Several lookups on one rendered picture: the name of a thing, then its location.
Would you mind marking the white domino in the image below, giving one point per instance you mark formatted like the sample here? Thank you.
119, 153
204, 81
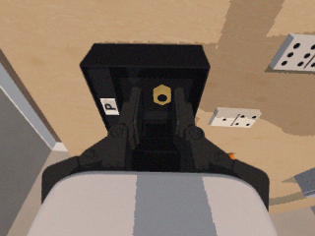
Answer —
234, 117
296, 53

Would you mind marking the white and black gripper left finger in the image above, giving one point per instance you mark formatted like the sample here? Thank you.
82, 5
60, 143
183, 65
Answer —
112, 153

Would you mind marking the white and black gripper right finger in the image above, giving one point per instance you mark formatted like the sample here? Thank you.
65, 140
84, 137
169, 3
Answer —
197, 153

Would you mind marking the brass hex nut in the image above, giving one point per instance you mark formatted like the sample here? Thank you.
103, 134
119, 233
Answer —
162, 95

